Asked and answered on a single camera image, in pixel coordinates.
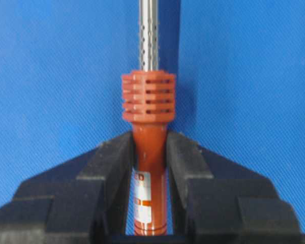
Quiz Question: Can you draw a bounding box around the blue table cloth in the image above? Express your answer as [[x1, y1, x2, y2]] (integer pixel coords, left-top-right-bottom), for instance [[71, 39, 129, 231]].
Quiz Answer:
[[0, 1, 305, 232]]

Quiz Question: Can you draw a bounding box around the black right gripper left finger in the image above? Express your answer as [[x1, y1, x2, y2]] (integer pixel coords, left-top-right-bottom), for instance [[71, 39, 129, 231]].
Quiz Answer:
[[0, 132, 134, 243]]

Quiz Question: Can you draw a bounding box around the red handled soldering iron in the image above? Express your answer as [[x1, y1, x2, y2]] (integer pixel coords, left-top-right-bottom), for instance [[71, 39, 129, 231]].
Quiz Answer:
[[122, 1, 176, 236]]

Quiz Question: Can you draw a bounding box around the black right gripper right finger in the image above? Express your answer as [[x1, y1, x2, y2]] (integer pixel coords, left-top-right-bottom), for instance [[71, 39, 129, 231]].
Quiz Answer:
[[166, 132, 301, 243]]

